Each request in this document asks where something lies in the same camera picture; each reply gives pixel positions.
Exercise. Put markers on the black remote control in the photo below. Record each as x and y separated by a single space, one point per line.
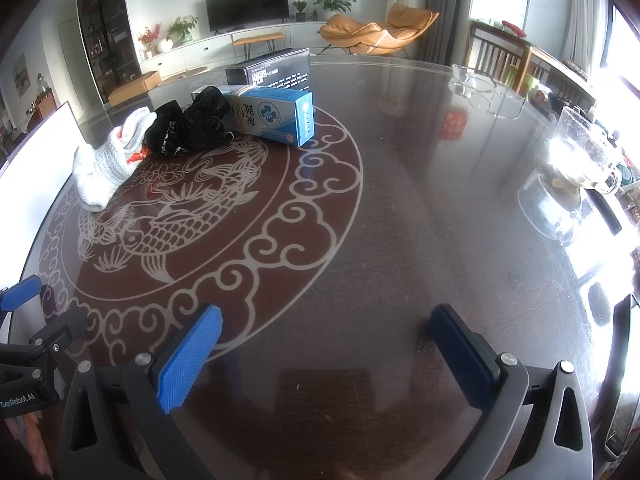
607 212

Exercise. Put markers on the black printed box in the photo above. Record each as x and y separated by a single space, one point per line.
275 70

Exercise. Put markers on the wooden chair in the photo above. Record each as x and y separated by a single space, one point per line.
550 72
500 55

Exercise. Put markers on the white television cabinet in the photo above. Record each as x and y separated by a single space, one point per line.
215 49

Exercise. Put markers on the clear glass tray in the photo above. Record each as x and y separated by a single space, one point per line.
480 87

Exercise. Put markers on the grey curtain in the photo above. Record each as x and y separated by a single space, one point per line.
442 0

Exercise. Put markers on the red plate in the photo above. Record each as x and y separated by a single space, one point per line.
512 27

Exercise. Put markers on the small potted plant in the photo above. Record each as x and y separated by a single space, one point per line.
300 10

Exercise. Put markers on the wooden side cabinet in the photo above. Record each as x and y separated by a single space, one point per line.
42 105

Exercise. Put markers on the cardboard box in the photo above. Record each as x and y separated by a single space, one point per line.
132 87

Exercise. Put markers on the white knitted sock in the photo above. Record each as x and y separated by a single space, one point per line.
137 124
97 175

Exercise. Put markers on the large green potted plant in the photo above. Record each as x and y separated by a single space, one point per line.
334 2

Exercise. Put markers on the dark patterned wooden desk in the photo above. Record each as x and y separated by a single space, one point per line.
400 260

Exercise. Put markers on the framed wall picture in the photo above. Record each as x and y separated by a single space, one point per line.
21 75

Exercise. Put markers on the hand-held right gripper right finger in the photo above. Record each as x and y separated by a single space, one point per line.
462 360

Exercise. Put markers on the person's left hand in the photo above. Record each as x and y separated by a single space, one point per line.
27 447

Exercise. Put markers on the green leafy potted plant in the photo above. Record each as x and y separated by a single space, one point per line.
182 27

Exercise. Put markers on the dark display cabinet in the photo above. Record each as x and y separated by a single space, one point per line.
105 25

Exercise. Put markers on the glass cup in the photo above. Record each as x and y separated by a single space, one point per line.
587 160

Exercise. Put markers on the white storage box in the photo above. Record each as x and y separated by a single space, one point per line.
35 170

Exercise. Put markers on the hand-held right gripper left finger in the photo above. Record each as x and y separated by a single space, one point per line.
190 357

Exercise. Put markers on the black cloth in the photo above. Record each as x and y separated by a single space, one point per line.
205 120

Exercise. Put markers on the wooden bench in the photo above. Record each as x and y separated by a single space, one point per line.
257 39

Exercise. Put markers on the white round vase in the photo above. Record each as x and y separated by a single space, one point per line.
164 46

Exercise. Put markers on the flat screen television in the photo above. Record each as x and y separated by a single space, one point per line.
247 4

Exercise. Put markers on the red flower bouquet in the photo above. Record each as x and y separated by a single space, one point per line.
150 37

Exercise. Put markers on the small grey box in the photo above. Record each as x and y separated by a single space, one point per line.
200 93

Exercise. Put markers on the orange lounge chair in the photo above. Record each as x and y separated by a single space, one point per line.
380 32

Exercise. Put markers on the black chair back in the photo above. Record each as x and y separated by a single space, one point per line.
620 370

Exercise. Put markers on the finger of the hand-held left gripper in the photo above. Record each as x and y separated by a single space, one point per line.
20 292
60 331

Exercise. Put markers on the blue carton box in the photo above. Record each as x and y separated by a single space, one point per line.
272 112

